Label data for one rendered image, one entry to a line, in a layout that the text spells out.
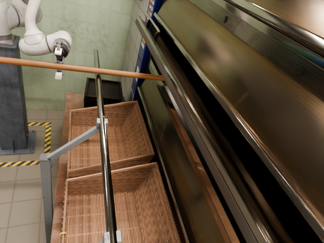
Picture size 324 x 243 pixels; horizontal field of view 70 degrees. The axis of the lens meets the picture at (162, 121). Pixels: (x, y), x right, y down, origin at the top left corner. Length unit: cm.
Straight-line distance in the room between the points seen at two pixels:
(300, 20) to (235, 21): 27
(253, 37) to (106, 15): 188
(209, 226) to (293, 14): 72
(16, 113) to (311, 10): 207
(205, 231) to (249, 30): 70
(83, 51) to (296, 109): 223
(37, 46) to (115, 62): 121
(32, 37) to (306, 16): 135
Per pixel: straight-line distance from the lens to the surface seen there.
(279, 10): 67
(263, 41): 71
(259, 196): 60
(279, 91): 66
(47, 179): 122
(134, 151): 158
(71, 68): 128
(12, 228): 207
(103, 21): 247
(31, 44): 158
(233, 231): 81
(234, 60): 81
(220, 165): 57
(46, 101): 291
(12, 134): 240
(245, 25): 79
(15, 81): 207
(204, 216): 96
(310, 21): 61
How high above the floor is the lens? 179
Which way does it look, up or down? 36 degrees down
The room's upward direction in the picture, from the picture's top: 18 degrees clockwise
